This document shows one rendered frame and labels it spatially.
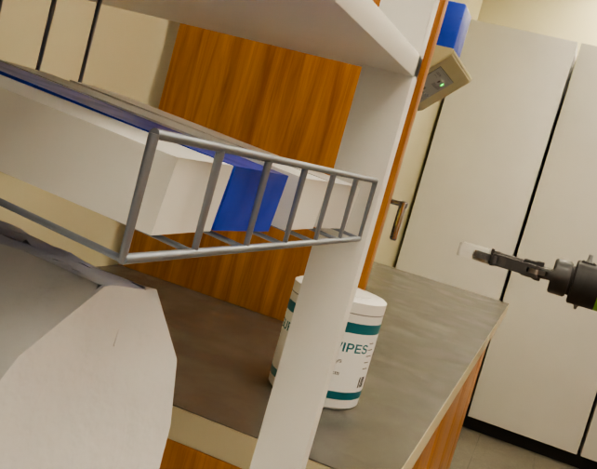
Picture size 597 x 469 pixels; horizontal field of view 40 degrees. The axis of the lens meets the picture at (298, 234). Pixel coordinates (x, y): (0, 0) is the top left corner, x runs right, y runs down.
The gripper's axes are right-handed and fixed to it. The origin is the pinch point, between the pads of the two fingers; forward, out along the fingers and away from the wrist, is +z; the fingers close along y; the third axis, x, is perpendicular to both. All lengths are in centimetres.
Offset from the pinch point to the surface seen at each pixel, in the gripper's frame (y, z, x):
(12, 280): 143, 11, 1
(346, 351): 77, 5, 13
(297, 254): 34.7, 27.9, 7.8
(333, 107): 34.9, 28.7, -20.0
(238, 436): 96, 11, 22
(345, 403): 75, 4, 20
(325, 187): 126, 0, -8
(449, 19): 24, 15, -42
